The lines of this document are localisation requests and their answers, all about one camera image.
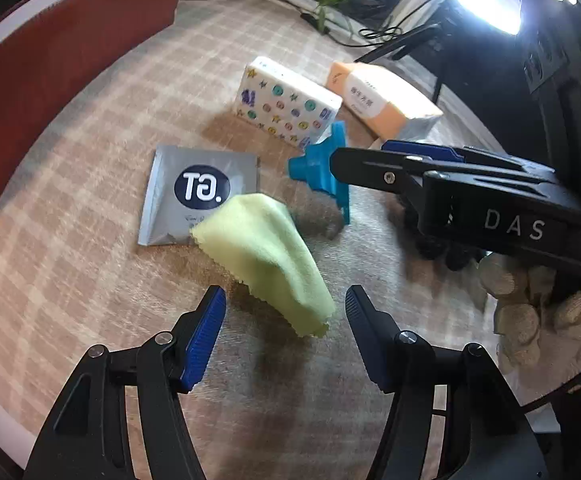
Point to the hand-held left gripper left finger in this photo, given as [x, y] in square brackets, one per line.
[204, 336]

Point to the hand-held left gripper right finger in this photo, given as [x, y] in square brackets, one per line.
[365, 341]

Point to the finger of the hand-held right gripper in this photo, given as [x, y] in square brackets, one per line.
[420, 150]
[370, 172]

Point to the orange tissue pack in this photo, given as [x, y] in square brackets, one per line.
[383, 97]

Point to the yellow-green microfibre cloth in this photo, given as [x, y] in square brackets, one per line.
[265, 250]

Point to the person's right hand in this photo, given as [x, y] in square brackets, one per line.
[520, 320]

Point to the blue plastic fitting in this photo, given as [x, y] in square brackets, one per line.
[320, 165]

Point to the black tripod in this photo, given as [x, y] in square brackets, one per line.
[395, 45]

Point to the white printed tissue pack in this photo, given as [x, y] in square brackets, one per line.
[280, 95]

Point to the beige plaid mat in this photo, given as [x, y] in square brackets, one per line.
[95, 285]

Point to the grey foil packet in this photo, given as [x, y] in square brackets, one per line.
[168, 195]

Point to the red-brown cardboard box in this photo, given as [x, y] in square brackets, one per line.
[70, 65]

